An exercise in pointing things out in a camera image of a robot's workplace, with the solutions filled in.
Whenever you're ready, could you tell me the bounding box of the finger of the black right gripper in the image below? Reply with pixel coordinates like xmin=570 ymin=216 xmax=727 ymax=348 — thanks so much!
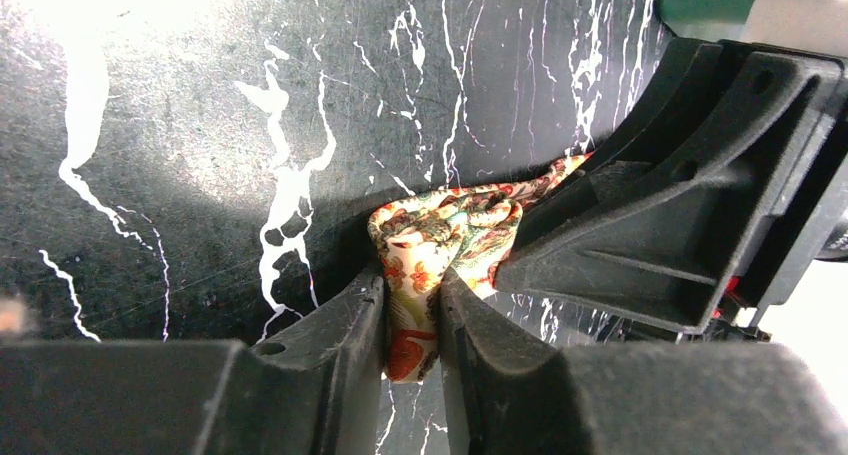
xmin=495 ymin=38 xmax=847 ymax=334

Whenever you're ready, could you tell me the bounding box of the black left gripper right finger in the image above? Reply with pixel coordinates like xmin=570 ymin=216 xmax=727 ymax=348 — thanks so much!
xmin=439 ymin=271 xmax=847 ymax=454

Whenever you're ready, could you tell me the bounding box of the cream flamingo paisley tie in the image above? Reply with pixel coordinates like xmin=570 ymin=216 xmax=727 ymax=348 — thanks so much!
xmin=367 ymin=155 xmax=589 ymax=383

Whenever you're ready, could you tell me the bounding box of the green compartment tray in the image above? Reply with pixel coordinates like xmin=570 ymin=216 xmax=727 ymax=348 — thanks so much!
xmin=656 ymin=0 xmax=755 ymax=41

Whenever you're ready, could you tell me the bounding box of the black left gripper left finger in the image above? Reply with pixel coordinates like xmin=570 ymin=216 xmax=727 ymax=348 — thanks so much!
xmin=1 ymin=267 xmax=386 ymax=454

